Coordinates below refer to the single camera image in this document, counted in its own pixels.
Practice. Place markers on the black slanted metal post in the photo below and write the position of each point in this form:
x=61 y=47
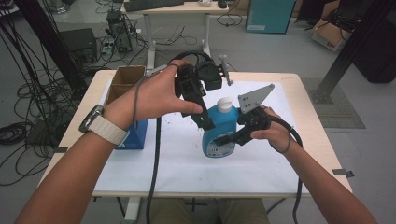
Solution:
x=355 y=46

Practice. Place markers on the black keyboard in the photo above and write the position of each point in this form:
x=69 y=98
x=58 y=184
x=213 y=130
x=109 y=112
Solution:
x=152 y=4

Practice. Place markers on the blue cardboard box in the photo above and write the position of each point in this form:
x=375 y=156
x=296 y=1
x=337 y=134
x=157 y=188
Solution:
x=127 y=77

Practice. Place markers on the white desk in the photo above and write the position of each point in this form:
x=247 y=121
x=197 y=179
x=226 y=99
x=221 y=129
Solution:
x=174 y=9

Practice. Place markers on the black electronic device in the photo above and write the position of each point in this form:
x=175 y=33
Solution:
x=120 y=31

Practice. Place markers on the person's khaki legs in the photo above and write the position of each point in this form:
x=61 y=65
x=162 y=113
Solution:
x=174 y=213

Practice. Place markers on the person's right hand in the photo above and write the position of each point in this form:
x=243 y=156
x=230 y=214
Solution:
x=277 y=135

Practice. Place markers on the black computer case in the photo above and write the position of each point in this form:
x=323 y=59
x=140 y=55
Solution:
x=79 y=43

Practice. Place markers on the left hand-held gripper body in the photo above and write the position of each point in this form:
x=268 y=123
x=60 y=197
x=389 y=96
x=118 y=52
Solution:
x=210 y=76

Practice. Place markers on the black tape strip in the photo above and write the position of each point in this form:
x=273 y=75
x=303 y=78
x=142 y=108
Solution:
x=60 y=150
x=342 y=172

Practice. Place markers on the teal cabinet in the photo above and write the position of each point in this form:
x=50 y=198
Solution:
x=269 y=15

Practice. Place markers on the brown cardboard box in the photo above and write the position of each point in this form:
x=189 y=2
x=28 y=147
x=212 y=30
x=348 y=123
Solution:
x=328 y=35

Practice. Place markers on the black computer mouse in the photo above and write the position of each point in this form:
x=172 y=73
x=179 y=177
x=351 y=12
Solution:
x=222 y=4

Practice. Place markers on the white table mat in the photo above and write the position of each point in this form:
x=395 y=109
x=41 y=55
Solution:
x=186 y=168

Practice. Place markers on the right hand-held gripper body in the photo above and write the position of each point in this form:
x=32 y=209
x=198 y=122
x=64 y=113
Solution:
x=253 y=99

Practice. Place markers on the black cabinet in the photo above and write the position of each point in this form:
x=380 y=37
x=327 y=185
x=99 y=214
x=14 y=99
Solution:
x=378 y=53

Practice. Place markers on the person's left hand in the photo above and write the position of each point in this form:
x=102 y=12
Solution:
x=152 y=96

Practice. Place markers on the blue detergent bottle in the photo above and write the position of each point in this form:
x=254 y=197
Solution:
x=224 y=119

